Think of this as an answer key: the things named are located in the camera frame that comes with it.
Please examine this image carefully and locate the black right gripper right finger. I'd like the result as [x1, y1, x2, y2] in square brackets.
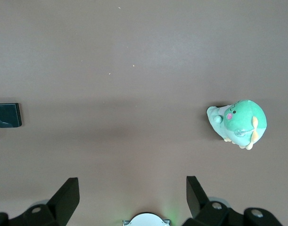
[182, 175, 282, 226]

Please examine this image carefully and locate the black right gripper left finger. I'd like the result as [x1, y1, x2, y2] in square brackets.
[0, 177, 81, 226]

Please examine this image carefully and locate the green plush toy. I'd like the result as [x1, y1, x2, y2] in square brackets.
[206, 99, 268, 151]

